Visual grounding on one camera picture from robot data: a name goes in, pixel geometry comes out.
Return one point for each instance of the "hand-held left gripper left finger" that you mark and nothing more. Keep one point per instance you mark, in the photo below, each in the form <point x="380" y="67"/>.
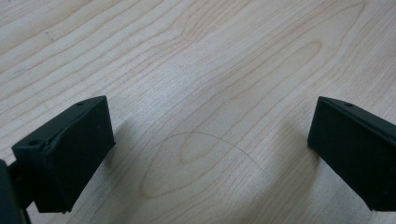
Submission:
<point x="68" y="155"/>

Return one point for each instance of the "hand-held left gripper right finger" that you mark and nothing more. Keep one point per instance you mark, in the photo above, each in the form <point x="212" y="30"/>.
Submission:
<point x="355" y="149"/>

